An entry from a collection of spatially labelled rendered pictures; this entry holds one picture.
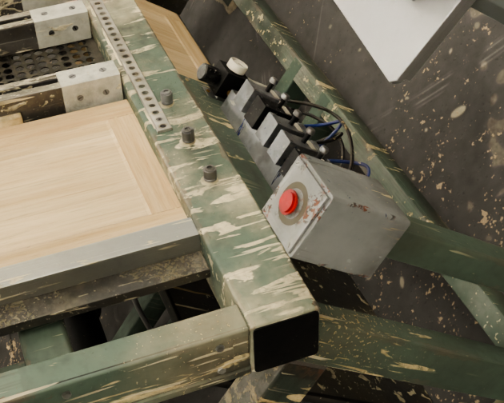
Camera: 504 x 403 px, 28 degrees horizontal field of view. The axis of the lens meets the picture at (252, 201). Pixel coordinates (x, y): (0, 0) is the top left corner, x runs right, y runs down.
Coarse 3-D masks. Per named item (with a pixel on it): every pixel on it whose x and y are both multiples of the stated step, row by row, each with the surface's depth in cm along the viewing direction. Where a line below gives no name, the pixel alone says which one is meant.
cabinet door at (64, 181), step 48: (0, 144) 200; (48, 144) 200; (96, 144) 200; (144, 144) 199; (0, 192) 189; (48, 192) 188; (96, 192) 188; (144, 192) 187; (0, 240) 178; (48, 240) 178; (96, 240) 177
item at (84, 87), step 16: (96, 64) 212; (112, 64) 212; (32, 80) 208; (48, 80) 208; (64, 80) 208; (80, 80) 207; (96, 80) 208; (112, 80) 209; (0, 96) 204; (16, 96) 204; (32, 96) 205; (48, 96) 206; (64, 96) 207; (80, 96) 209; (96, 96) 210; (112, 96) 211; (0, 112) 204; (16, 112) 206; (32, 112) 207; (48, 112) 208; (64, 112) 210
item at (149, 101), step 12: (96, 0) 237; (96, 12) 232; (108, 12) 232; (108, 24) 229; (108, 36) 224; (120, 36) 224; (120, 48) 220; (120, 60) 216; (132, 60) 216; (132, 72) 212; (132, 84) 209; (144, 84) 208; (144, 96) 205; (156, 108) 202; (156, 120) 198
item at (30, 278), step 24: (120, 240) 174; (144, 240) 174; (168, 240) 174; (192, 240) 175; (24, 264) 170; (48, 264) 170; (72, 264) 170; (96, 264) 170; (120, 264) 172; (144, 264) 174; (0, 288) 166; (24, 288) 168; (48, 288) 170
